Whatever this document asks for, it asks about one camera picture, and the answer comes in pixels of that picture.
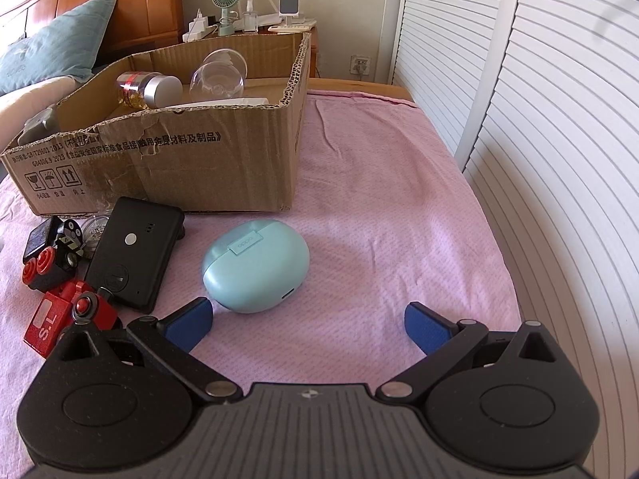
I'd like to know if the wooden headboard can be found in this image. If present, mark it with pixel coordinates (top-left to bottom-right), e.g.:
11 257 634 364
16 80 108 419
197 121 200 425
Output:
0 0 185 69

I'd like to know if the mint green earbud case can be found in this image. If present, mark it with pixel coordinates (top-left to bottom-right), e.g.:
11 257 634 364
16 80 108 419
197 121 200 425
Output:
202 220 311 315

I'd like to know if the grey rubber animal toy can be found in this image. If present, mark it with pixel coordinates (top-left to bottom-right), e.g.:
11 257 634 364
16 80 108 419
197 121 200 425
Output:
20 105 61 146

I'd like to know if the brown cardboard box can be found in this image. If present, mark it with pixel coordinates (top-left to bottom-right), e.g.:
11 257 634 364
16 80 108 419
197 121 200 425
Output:
0 31 313 217

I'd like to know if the yellow capsule pill bottle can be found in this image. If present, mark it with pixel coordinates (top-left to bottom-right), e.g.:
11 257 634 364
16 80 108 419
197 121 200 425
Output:
116 71 185 110

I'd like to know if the white louvered wardrobe door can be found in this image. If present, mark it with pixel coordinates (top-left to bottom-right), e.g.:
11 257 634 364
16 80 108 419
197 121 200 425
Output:
387 0 526 176
462 0 639 479

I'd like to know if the blue pillow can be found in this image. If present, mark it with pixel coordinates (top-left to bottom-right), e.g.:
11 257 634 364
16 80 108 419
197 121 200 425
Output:
0 0 119 97

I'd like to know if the wooden table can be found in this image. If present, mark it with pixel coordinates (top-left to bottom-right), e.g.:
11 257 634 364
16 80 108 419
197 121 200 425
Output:
307 77 418 106

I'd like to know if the pink towel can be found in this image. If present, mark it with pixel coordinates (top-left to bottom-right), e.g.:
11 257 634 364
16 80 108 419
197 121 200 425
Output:
0 91 523 396

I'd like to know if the cream floral quilt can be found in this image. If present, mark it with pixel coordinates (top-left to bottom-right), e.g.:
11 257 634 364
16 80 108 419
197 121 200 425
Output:
0 76 77 127

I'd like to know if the small clear round case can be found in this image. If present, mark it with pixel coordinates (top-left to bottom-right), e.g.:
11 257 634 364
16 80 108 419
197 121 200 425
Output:
80 213 111 261

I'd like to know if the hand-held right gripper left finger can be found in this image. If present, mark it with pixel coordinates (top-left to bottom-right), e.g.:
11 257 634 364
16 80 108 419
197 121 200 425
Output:
44 297 241 404

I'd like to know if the white translucent plastic container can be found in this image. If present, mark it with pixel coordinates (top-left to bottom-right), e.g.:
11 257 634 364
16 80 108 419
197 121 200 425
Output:
165 97 271 111

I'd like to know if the black and red toy car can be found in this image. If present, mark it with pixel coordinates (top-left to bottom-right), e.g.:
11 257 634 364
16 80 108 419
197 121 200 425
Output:
21 216 83 293

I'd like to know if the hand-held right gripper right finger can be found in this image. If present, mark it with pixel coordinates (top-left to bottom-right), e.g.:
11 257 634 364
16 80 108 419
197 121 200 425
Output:
375 302 574 405

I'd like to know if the black flat electronic device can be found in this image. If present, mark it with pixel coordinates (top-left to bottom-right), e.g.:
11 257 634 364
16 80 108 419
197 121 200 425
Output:
82 197 187 315

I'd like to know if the white remote control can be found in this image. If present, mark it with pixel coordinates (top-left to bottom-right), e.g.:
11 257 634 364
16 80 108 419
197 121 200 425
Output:
268 21 316 34

